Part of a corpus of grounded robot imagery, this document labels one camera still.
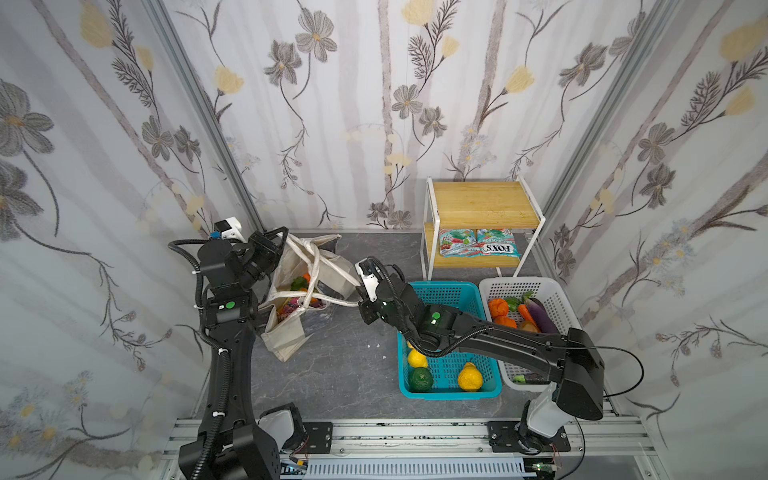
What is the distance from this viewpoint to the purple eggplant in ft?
2.95

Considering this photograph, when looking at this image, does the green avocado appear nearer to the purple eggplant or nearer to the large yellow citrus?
the large yellow citrus

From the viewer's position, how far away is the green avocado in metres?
0.80
